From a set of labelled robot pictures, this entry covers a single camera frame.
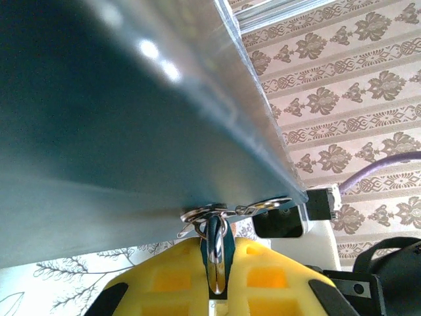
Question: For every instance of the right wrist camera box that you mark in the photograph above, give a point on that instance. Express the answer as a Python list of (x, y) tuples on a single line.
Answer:
[(317, 204)]

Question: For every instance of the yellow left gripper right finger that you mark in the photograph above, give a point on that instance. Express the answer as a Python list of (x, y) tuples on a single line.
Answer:
[(273, 279)]

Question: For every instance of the starry night tin box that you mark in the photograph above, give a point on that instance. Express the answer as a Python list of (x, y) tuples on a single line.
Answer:
[(115, 131)]

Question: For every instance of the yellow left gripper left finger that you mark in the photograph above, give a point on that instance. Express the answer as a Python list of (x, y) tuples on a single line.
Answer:
[(171, 283)]

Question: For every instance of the floral printed table cover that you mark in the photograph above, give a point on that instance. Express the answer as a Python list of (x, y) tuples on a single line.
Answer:
[(65, 283)]

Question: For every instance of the aluminium frame post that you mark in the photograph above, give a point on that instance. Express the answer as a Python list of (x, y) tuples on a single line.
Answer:
[(263, 11)]

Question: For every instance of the brass key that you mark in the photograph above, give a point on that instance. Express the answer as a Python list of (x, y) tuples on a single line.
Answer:
[(263, 206)]

